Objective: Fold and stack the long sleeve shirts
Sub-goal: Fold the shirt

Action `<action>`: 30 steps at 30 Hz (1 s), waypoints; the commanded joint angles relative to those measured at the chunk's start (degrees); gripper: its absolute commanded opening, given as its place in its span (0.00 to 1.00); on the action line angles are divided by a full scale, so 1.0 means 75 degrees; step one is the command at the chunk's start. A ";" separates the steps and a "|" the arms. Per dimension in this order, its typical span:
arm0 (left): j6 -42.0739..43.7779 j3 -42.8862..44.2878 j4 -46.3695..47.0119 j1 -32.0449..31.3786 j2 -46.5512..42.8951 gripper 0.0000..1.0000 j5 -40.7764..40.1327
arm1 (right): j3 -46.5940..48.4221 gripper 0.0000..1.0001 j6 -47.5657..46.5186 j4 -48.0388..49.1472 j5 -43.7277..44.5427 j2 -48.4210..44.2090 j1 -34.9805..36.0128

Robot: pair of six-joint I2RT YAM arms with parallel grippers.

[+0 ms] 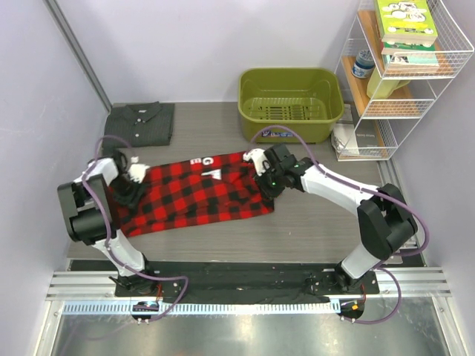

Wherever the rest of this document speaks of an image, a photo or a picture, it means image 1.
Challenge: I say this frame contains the olive green plastic basin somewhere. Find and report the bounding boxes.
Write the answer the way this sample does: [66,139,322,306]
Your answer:
[237,67,345,144]

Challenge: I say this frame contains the green white book top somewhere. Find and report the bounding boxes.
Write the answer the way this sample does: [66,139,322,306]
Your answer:
[373,0,438,46]

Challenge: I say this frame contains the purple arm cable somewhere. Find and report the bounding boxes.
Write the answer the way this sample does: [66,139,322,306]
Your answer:
[249,125,431,326]
[82,135,189,341]

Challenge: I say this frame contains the red black plaid shirt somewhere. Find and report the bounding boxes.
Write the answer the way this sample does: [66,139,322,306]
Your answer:
[118,151,275,237]

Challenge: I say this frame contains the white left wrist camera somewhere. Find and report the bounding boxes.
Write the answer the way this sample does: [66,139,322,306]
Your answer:
[128,156,150,183]

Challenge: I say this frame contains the stacked books lower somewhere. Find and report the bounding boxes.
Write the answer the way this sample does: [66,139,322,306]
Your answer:
[381,42,439,69]

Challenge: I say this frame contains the white booklet on table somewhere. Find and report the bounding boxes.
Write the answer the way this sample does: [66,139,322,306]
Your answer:
[331,123,360,159]

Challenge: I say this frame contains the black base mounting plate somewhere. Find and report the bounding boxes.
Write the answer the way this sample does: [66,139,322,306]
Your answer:
[69,260,380,306]

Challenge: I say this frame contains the white slotted cable duct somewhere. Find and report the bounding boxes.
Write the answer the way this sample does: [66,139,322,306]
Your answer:
[62,299,341,317]

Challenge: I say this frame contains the aluminium rail frame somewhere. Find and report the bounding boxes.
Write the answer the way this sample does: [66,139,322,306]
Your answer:
[46,267,452,300]

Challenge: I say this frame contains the blue white jar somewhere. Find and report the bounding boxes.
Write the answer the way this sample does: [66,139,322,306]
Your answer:
[352,50,375,79]

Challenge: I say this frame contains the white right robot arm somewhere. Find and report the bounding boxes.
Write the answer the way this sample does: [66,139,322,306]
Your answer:
[243,144,418,293]

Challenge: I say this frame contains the folded dark grey shirt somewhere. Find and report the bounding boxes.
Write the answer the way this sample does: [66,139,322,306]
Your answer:
[104,102,175,148]

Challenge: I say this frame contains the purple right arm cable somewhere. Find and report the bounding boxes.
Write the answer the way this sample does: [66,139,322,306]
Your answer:
[249,125,431,326]

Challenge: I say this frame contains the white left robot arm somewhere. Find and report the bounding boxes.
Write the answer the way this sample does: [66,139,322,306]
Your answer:
[57,151,158,296]

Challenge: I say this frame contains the white wire shelf rack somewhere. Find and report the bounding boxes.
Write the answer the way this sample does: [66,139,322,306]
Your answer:
[335,1,474,161]

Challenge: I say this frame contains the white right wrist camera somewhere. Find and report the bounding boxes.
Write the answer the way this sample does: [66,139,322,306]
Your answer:
[243,148,271,177]

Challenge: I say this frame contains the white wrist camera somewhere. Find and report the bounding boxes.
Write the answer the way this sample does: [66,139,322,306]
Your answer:
[128,156,150,183]
[243,148,271,177]

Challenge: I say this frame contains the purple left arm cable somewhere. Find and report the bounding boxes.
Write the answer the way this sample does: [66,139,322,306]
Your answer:
[82,135,189,341]

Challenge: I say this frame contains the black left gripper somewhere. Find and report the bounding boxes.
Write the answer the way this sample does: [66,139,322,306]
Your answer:
[109,175,147,214]

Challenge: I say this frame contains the yellow green pitcher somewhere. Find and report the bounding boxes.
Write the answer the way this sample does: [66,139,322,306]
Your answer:
[367,70,410,99]

